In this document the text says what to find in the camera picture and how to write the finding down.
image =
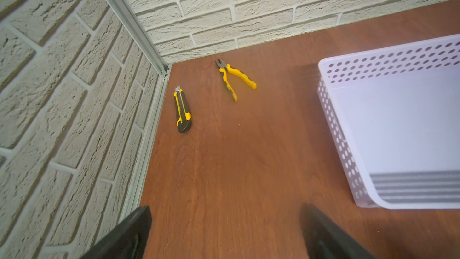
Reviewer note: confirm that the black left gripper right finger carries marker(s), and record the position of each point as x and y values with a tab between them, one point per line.
324	239

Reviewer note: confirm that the aluminium frame post left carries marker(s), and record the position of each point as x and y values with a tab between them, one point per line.
131	23

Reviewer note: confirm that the lilac perforated plastic basket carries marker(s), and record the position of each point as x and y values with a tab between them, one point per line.
394	115

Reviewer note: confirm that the yellow black utility knife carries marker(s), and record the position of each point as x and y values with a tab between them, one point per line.
183	113

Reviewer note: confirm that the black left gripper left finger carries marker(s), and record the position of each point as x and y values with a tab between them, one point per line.
127	240

